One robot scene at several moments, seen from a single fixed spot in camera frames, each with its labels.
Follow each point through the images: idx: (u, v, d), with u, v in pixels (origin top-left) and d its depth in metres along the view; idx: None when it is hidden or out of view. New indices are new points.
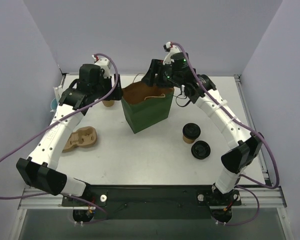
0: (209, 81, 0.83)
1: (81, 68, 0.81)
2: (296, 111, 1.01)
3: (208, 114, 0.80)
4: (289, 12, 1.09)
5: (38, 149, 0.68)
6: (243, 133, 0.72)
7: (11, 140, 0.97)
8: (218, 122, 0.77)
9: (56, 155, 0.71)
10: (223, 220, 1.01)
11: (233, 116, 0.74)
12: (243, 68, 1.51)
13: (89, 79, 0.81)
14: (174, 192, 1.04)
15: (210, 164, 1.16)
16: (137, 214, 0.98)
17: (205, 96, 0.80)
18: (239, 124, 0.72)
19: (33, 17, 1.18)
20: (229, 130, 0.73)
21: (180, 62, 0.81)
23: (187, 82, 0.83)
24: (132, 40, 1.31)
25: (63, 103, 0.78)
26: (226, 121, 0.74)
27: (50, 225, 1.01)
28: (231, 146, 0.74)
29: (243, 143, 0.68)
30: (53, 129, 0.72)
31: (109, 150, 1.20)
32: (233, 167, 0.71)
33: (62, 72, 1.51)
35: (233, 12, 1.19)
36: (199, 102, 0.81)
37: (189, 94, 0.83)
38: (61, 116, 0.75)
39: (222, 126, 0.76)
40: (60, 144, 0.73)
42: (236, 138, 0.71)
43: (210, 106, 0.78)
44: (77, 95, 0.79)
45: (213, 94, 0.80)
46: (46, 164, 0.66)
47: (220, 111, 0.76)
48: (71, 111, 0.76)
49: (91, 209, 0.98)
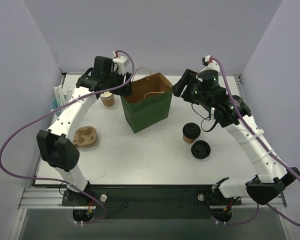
0: (242, 102, 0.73)
1: (95, 57, 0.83)
2: (296, 111, 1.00)
3: (240, 142, 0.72)
4: (289, 11, 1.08)
5: (57, 123, 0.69)
6: (278, 167, 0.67)
7: (11, 139, 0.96)
8: (250, 151, 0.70)
9: (73, 130, 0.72)
10: (223, 220, 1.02)
11: (270, 149, 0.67)
12: (243, 67, 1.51)
13: (103, 69, 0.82)
14: (174, 192, 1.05)
15: (210, 163, 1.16)
16: (137, 214, 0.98)
17: (239, 123, 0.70)
18: (275, 159, 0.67)
19: (33, 16, 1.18)
20: (264, 165, 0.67)
21: (210, 82, 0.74)
23: (218, 104, 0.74)
24: (131, 39, 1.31)
25: (80, 85, 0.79)
26: (262, 155, 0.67)
27: (50, 225, 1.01)
28: (261, 179, 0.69)
29: (279, 181, 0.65)
30: (70, 106, 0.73)
31: (109, 149, 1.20)
32: (260, 199, 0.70)
33: (62, 72, 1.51)
35: (233, 12, 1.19)
36: (232, 128, 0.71)
37: (221, 117, 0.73)
38: (78, 96, 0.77)
39: (255, 158, 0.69)
40: (77, 121, 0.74)
42: (271, 175, 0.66)
43: (244, 135, 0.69)
44: (91, 81, 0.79)
45: (249, 122, 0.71)
46: (65, 134, 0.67)
47: (255, 142, 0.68)
48: (87, 92, 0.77)
49: (91, 209, 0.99)
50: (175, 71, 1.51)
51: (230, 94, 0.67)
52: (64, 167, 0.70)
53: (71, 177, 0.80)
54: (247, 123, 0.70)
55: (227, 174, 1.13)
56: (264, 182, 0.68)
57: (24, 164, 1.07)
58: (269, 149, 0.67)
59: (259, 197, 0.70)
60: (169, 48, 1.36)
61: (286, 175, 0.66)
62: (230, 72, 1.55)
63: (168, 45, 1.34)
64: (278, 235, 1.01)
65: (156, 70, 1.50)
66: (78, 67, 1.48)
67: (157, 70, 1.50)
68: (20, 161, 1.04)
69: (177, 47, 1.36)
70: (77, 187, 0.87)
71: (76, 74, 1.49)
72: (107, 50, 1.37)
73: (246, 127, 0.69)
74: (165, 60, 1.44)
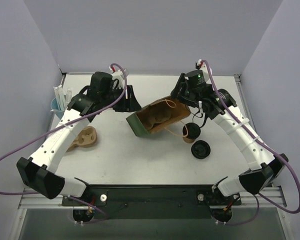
0: (228, 95, 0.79)
1: (93, 75, 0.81)
2: (296, 111, 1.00)
3: (228, 132, 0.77)
4: (289, 11, 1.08)
5: (40, 151, 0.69)
6: (266, 154, 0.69)
7: (11, 140, 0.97)
8: (238, 140, 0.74)
9: (57, 157, 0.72)
10: (223, 220, 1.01)
11: (256, 136, 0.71)
12: (243, 67, 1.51)
13: (100, 88, 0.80)
14: (174, 192, 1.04)
15: (210, 163, 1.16)
16: (137, 214, 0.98)
17: (225, 113, 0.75)
18: (262, 145, 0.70)
19: (33, 16, 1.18)
20: (251, 151, 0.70)
21: (195, 79, 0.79)
23: (204, 98, 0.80)
24: (131, 40, 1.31)
25: (71, 107, 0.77)
26: (248, 142, 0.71)
27: (49, 225, 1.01)
28: (251, 167, 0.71)
29: (266, 166, 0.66)
30: (57, 133, 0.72)
31: (109, 149, 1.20)
32: (254, 188, 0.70)
33: (62, 72, 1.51)
35: (233, 12, 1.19)
36: (219, 118, 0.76)
37: (208, 109, 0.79)
38: (67, 120, 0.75)
39: (243, 146, 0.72)
40: (63, 148, 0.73)
42: (258, 161, 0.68)
43: (231, 124, 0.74)
44: (85, 102, 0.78)
45: (234, 112, 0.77)
46: (46, 166, 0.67)
47: (242, 130, 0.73)
48: (78, 116, 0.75)
49: (91, 209, 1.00)
50: (175, 71, 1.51)
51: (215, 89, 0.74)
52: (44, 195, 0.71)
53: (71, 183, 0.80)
54: (232, 112, 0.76)
55: (227, 175, 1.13)
56: (254, 169, 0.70)
57: None
58: (255, 136, 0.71)
59: (252, 186, 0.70)
60: (169, 48, 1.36)
61: (273, 161, 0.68)
62: (230, 72, 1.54)
63: (168, 45, 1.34)
64: (278, 234, 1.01)
65: (156, 70, 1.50)
66: (78, 68, 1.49)
67: (157, 70, 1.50)
68: None
69: (177, 47, 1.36)
70: (72, 194, 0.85)
71: (76, 75, 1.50)
72: (108, 50, 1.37)
73: (231, 116, 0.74)
74: (165, 61, 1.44)
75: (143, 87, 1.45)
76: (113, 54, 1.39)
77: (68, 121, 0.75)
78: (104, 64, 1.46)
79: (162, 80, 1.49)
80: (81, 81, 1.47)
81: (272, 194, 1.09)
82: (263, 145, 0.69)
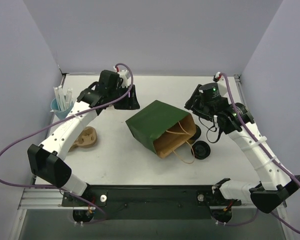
0: (246, 111, 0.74)
1: (102, 71, 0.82)
2: (296, 111, 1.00)
3: (243, 148, 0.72)
4: (289, 11, 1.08)
5: (51, 139, 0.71)
6: (283, 175, 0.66)
7: (11, 140, 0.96)
8: (253, 158, 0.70)
9: (67, 146, 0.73)
10: (223, 220, 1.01)
11: (273, 156, 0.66)
12: (243, 68, 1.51)
13: (108, 84, 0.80)
14: (174, 192, 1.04)
15: (210, 164, 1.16)
16: (137, 214, 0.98)
17: (242, 129, 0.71)
18: (279, 166, 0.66)
19: (33, 16, 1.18)
20: (267, 172, 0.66)
21: (210, 93, 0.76)
23: (220, 112, 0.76)
24: (131, 40, 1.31)
25: (81, 100, 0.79)
26: (265, 162, 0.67)
27: (50, 224, 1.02)
28: (265, 187, 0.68)
29: (283, 189, 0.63)
30: (67, 122, 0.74)
31: (110, 149, 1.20)
32: (264, 208, 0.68)
33: (62, 72, 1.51)
35: (233, 13, 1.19)
36: (235, 135, 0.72)
37: (224, 124, 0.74)
38: (77, 111, 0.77)
39: (259, 165, 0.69)
40: (72, 137, 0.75)
42: (274, 183, 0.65)
43: (247, 141, 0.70)
44: (94, 96, 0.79)
45: (251, 129, 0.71)
46: (56, 152, 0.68)
47: (258, 148, 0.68)
48: (87, 108, 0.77)
49: (91, 209, 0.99)
50: (175, 71, 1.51)
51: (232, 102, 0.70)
52: (52, 183, 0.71)
53: (70, 184, 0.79)
54: (250, 129, 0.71)
55: (227, 175, 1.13)
56: (268, 189, 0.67)
57: (24, 164, 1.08)
58: (272, 156, 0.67)
59: (263, 206, 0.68)
60: (169, 49, 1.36)
61: (290, 183, 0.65)
62: (230, 73, 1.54)
63: (168, 45, 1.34)
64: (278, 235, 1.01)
65: (156, 70, 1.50)
66: (78, 68, 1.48)
67: (157, 70, 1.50)
68: (20, 162, 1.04)
69: (177, 48, 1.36)
70: (74, 193, 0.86)
71: (76, 75, 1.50)
72: (107, 50, 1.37)
73: (249, 134, 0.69)
74: (165, 61, 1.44)
75: (143, 87, 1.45)
76: (113, 54, 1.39)
77: (78, 112, 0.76)
78: (104, 65, 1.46)
79: (162, 81, 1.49)
80: (81, 81, 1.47)
81: None
82: (280, 166, 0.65)
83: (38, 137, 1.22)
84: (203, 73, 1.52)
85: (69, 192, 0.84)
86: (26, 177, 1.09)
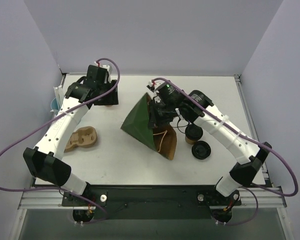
0: (204, 96, 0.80)
1: (90, 66, 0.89)
2: (296, 111, 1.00)
3: (210, 132, 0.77)
4: (288, 11, 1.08)
5: (45, 140, 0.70)
6: (251, 146, 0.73)
7: (10, 140, 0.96)
8: (222, 138, 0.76)
9: (62, 146, 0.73)
10: (223, 220, 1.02)
11: (238, 131, 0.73)
12: (243, 68, 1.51)
13: (96, 78, 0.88)
14: (174, 192, 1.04)
15: (206, 167, 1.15)
16: (136, 215, 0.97)
17: (205, 115, 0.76)
18: (246, 139, 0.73)
19: (33, 17, 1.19)
20: (237, 146, 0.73)
21: (165, 91, 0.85)
23: (181, 103, 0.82)
24: (132, 39, 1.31)
25: (69, 96, 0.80)
26: (233, 138, 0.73)
27: (49, 225, 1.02)
28: (239, 161, 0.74)
29: (254, 158, 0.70)
30: (59, 121, 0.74)
31: (109, 149, 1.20)
32: (246, 180, 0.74)
33: (62, 72, 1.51)
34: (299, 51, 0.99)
35: (233, 13, 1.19)
36: (199, 121, 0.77)
37: (188, 114, 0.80)
38: (67, 108, 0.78)
39: (228, 142, 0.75)
40: (66, 135, 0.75)
42: (246, 155, 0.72)
43: (212, 124, 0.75)
44: (82, 89, 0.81)
45: (212, 111, 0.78)
46: (52, 152, 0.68)
47: (224, 128, 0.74)
48: (77, 104, 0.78)
49: (91, 209, 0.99)
50: (175, 71, 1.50)
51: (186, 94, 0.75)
52: (54, 182, 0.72)
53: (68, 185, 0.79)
54: (211, 112, 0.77)
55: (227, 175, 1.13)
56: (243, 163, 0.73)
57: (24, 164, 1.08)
58: (238, 131, 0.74)
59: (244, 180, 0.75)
60: (169, 48, 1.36)
61: (259, 151, 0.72)
62: (230, 73, 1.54)
63: (168, 45, 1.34)
64: (277, 235, 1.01)
65: (156, 70, 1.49)
66: (78, 67, 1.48)
67: (157, 70, 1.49)
68: (20, 161, 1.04)
69: (177, 47, 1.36)
70: (74, 192, 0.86)
71: (76, 75, 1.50)
72: (108, 51, 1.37)
73: (211, 116, 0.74)
74: (165, 61, 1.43)
75: (143, 87, 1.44)
76: (114, 54, 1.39)
77: (68, 109, 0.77)
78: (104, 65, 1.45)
79: None
80: None
81: (272, 194, 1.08)
82: (247, 138, 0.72)
83: (37, 138, 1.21)
84: (203, 73, 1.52)
85: (69, 190, 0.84)
86: (26, 177, 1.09)
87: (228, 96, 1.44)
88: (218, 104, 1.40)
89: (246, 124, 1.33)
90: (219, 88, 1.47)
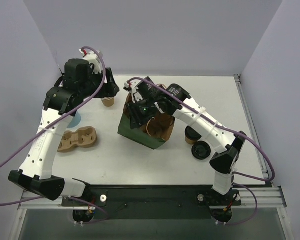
0: (182, 89, 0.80)
1: (67, 64, 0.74)
2: (296, 111, 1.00)
3: (190, 124, 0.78)
4: (288, 12, 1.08)
5: (28, 162, 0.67)
6: (227, 136, 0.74)
7: (9, 141, 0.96)
8: (201, 129, 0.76)
9: (49, 164, 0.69)
10: (223, 220, 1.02)
11: (215, 122, 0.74)
12: (243, 68, 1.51)
13: (76, 78, 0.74)
14: (173, 192, 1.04)
15: (206, 167, 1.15)
16: (136, 215, 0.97)
17: (183, 107, 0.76)
18: (222, 129, 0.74)
19: (33, 17, 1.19)
20: (214, 137, 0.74)
21: (145, 87, 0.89)
23: (159, 98, 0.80)
24: (132, 39, 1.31)
25: (48, 106, 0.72)
26: (210, 129, 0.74)
27: (49, 225, 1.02)
28: (217, 150, 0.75)
29: (231, 148, 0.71)
30: (40, 139, 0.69)
31: (109, 149, 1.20)
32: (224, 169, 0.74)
33: (62, 72, 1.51)
34: None
35: (232, 13, 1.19)
36: (178, 113, 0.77)
37: (166, 107, 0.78)
38: (47, 122, 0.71)
39: (206, 133, 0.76)
40: (52, 152, 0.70)
42: (223, 144, 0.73)
43: (190, 116, 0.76)
44: (61, 97, 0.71)
45: (189, 104, 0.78)
46: (38, 176, 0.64)
47: (202, 120, 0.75)
48: (58, 117, 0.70)
49: (91, 209, 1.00)
50: (175, 71, 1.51)
51: (163, 89, 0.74)
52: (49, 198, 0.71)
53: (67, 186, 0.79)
54: (187, 104, 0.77)
55: None
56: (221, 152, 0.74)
57: None
58: (215, 122, 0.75)
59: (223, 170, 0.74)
60: (169, 48, 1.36)
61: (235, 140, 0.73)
62: (230, 73, 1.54)
63: (168, 45, 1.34)
64: (277, 235, 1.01)
65: (155, 70, 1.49)
66: None
67: (157, 70, 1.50)
68: (20, 162, 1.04)
69: (177, 47, 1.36)
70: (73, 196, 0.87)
71: None
72: (108, 51, 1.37)
73: (188, 109, 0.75)
74: (165, 61, 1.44)
75: None
76: (113, 54, 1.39)
77: (49, 123, 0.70)
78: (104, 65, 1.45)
79: (162, 81, 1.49)
80: None
81: (272, 194, 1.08)
82: (223, 128, 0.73)
83: None
84: (203, 73, 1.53)
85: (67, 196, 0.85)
86: None
87: (228, 96, 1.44)
88: (218, 104, 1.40)
89: (246, 124, 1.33)
90: (219, 88, 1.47)
